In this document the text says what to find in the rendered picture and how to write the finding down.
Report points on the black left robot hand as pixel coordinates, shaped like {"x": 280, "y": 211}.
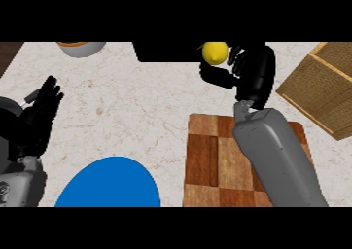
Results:
{"x": 36, "y": 120}

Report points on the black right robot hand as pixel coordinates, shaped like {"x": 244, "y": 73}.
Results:
{"x": 256, "y": 78}

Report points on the yellow lemon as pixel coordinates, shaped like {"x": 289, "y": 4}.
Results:
{"x": 215, "y": 53}

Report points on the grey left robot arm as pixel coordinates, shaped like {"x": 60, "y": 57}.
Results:
{"x": 18, "y": 186}

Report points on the wicker basket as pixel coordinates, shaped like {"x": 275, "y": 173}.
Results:
{"x": 326, "y": 90}

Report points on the checkered wooden cutting board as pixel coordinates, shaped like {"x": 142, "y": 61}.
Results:
{"x": 221, "y": 162}

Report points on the dark brown wooden panel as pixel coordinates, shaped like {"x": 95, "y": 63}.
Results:
{"x": 2, "y": 61}

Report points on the grey bowl with orange rim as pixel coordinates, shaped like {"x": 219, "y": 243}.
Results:
{"x": 82, "y": 48}

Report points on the blue plate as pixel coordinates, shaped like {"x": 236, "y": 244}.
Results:
{"x": 111, "y": 184}

